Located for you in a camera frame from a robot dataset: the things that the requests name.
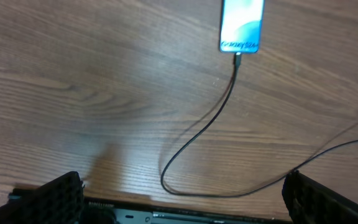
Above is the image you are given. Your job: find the blue Samsung Galaxy smartphone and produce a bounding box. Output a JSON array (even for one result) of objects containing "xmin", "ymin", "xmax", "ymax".
[{"xmin": 219, "ymin": 0, "xmax": 265, "ymax": 54}]

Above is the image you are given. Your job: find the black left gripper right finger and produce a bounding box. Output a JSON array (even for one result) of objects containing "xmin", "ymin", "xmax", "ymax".
[{"xmin": 282, "ymin": 171, "xmax": 358, "ymax": 224}]

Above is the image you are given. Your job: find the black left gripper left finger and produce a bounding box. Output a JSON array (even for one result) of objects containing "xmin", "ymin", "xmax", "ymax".
[{"xmin": 0, "ymin": 171, "xmax": 85, "ymax": 224}]

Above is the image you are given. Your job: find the black USB charging cable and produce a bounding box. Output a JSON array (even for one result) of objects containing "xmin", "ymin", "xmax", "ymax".
[{"xmin": 159, "ymin": 0, "xmax": 358, "ymax": 199}]

